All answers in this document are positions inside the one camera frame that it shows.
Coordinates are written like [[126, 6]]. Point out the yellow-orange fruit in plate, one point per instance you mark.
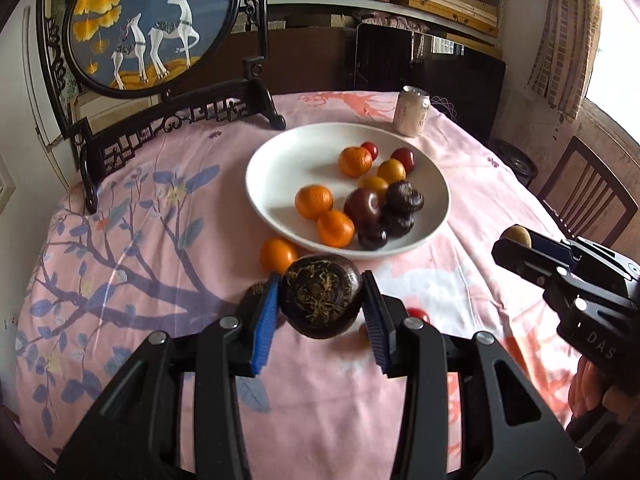
[[391, 171]]

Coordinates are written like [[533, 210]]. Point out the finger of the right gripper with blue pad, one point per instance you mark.
[[549, 254]]

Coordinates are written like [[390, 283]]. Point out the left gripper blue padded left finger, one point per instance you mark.
[[236, 345]]

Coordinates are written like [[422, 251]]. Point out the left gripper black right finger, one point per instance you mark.
[[408, 347]]

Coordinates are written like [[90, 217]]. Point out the bright red cherry tomato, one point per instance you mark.
[[406, 157]]

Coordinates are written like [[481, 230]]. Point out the orange tangerine in pile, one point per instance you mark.
[[335, 229]]

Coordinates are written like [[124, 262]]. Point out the orange tangerine beside plate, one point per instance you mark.
[[277, 255]]

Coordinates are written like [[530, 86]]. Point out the yellow cherry tomato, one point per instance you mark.
[[374, 184]]

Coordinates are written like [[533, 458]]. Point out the round deer painting screen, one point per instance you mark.
[[127, 48]]

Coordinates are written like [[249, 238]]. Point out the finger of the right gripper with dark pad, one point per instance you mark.
[[513, 257]]

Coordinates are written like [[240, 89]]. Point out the small orange tangerine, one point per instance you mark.
[[312, 200]]

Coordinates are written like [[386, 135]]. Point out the pink patterned tablecloth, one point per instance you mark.
[[174, 245]]

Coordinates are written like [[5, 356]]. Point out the small red fruit hidden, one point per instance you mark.
[[371, 148]]

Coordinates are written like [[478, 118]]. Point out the pale drink can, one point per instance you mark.
[[411, 111]]

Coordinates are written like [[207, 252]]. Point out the person's right hand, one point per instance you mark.
[[588, 390]]

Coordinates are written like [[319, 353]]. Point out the dark red plum in pile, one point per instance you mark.
[[362, 207]]

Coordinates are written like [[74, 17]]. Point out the white oval plate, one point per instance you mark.
[[309, 155]]

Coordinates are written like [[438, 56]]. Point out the striped window curtain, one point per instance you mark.
[[565, 57]]

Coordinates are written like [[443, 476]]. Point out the orange tangerine in plate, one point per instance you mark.
[[355, 161]]

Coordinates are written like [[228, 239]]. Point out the dark wooden chair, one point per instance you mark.
[[581, 190]]

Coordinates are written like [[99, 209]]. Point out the black carved screen stand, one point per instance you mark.
[[104, 132]]

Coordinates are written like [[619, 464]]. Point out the brown longan fruit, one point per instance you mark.
[[518, 234]]

